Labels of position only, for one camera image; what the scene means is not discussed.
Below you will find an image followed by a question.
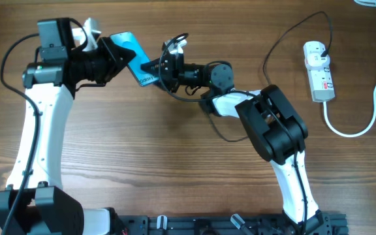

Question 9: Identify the teal Galaxy smartphone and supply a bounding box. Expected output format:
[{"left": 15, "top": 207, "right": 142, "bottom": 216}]
[{"left": 110, "top": 31, "right": 159, "bottom": 87}]

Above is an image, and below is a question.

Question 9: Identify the black USB charger cable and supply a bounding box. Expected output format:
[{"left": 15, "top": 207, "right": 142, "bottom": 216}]
[{"left": 206, "top": 11, "right": 334, "bottom": 143}]

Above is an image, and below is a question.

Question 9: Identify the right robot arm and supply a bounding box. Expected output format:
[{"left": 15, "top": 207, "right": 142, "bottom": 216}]
[{"left": 140, "top": 53, "right": 321, "bottom": 234}]

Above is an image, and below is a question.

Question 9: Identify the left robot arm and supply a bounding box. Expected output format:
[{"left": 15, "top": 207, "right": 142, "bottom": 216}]
[{"left": 0, "top": 18, "right": 135, "bottom": 234}]

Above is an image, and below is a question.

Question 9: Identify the white power strip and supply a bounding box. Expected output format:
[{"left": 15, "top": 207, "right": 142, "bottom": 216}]
[{"left": 303, "top": 41, "right": 335, "bottom": 102}]

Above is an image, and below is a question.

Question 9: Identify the left black camera cable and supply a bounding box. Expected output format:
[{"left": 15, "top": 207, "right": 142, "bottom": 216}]
[{"left": 0, "top": 32, "right": 42, "bottom": 235}]

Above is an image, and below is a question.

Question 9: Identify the black camera cable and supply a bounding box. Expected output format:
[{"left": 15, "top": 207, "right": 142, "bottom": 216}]
[
  {"left": 157, "top": 32, "right": 308, "bottom": 229},
  {"left": 0, "top": 32, "right": 42, "bottom": 235}
]

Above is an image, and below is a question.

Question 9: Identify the right black camera cable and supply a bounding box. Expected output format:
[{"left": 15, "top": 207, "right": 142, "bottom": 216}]
[{"left": 157, "top": 32, "right": 308, "bottom": 229}]

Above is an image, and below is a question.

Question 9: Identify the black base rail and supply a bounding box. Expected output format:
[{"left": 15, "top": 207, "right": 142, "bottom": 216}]
[{"left": 119, "top": 212, "right": 349, "bottom": 235}]

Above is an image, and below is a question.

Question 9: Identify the white power strip cord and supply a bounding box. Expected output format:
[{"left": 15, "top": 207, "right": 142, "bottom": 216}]
[{"left": 322, "top": 2, "right": 376, "bottom": 138}]

